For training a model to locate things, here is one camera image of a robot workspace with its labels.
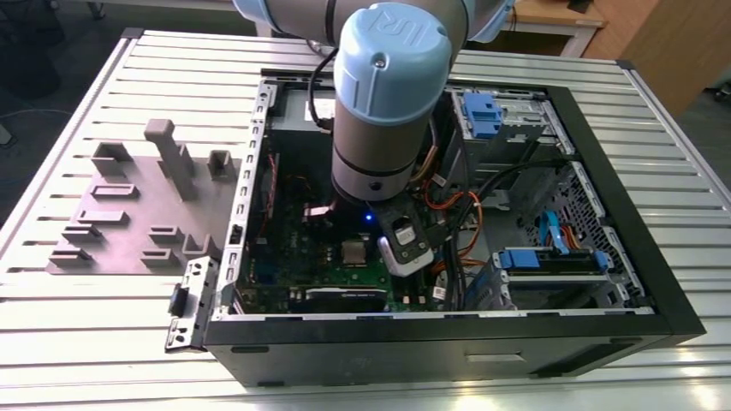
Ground silver square CPU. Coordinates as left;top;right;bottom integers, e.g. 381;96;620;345
340;240;368;265

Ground grey plastic parts rack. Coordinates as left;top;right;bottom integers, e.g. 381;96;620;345
43;118;243;276

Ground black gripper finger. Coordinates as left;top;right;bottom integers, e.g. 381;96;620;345
305;205;337;224

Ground wooden cabinet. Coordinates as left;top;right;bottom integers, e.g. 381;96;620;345
584;0;731;117

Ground dark blue retainer handle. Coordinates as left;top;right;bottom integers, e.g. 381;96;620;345
163;286;189;319

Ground grey metal drive cage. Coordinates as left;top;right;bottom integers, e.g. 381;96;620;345
444;87;576;188

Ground wooden desk white legs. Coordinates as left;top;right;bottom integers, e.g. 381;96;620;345
501;0;608;57

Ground CPU socket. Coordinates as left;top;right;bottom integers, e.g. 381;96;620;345
336;238;376;271

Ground thick black cable bundle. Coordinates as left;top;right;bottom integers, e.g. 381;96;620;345
444;158;564;312

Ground black case fan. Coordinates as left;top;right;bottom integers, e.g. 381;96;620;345
253;150;281;217

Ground black camera cable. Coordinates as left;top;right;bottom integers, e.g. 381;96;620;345
305;42;338;132

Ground grey power supply unit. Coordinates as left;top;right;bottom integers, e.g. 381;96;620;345
266;87;337;199

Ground red black fan wire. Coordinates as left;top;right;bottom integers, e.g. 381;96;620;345
257;152;279;247

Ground green motherboard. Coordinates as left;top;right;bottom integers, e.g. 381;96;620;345
237;188;441;314

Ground grey metal disk bay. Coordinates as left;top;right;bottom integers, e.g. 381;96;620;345
488;243;649;313

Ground metal expansion card retainer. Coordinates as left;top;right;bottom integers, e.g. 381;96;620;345
162;255;222;354

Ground black graphics card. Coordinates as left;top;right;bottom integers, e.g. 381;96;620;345
286;284;389;315

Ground hard disk in blue carrier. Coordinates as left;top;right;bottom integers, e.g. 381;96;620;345
489;247;610;277

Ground black open PC case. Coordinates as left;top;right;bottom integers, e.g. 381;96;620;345
162;67;706;390

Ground blue flat wire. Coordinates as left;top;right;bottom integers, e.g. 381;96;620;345
537;210;574;254
462;271;488;310

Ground orange yellow wire bundle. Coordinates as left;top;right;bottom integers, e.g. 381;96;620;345
425;191;488;279

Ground blue plastic drive latch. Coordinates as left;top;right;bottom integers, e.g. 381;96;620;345
462;92;504;140

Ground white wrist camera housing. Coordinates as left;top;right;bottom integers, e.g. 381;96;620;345
373;203;436;278

